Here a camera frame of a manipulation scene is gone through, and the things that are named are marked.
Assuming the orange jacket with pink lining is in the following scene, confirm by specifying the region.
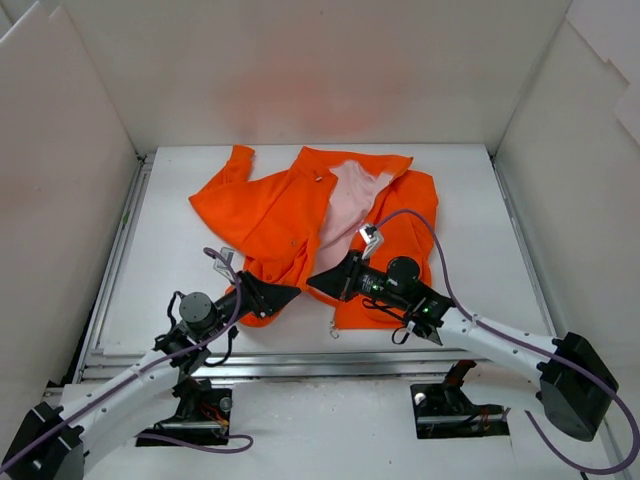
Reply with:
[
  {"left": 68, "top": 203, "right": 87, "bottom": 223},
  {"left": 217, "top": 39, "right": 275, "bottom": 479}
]
[{"left": 189, "top": 145, "right": 439, "bottom": 330}]

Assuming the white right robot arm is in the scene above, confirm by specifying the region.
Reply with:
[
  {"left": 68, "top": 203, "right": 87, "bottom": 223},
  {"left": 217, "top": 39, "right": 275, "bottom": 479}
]
[{"left": 307, "top": 250, "right": 618, "bottom": 441}]

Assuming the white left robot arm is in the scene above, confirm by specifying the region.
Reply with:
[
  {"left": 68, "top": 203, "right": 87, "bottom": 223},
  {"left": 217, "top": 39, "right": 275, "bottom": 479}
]
[{"left": 1, "top": 271, "right": 301, "bottom": 479}]

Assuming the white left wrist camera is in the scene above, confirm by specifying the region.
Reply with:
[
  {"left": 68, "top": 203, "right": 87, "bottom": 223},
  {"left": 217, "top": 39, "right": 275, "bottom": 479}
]
[{"left": 213, "top": 247, "right": 235, "bottom": 279}]

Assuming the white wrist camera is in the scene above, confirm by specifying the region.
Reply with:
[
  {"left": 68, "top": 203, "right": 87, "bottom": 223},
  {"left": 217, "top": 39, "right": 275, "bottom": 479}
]
[
  {"left": 358, "top": 223, "right": 384, "bottom": 260},
  {"left": 213, "top": 247, "right": 235, "bottom": 279}
]

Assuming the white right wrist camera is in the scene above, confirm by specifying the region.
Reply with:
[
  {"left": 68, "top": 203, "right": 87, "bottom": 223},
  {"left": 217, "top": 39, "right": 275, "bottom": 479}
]
[{"left": 358, "top": 223, "right": 384, "bottom": 260}]

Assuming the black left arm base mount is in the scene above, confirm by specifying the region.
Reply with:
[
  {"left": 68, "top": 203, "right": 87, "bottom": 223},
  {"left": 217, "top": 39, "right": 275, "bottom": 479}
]
[{"left": 135, "top": 379, "right": 233, "bottom": 447}]

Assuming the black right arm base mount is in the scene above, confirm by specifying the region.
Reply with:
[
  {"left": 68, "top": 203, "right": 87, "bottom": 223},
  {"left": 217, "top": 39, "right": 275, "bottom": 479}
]
[{"left": 410, "top": 360, "right": 509, "bottom": 440}]

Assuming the aluminium table frame rail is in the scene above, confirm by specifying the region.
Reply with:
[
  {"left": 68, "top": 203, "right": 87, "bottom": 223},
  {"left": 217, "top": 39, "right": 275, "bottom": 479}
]
[{"left": 68, "top": 144, "right": 555, "bottom": 383}]

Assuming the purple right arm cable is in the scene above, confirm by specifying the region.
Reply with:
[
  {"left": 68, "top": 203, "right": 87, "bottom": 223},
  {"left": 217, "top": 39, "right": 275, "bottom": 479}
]
[{"left": 359, "top": 208, "right": 636, "bottom": 474}]

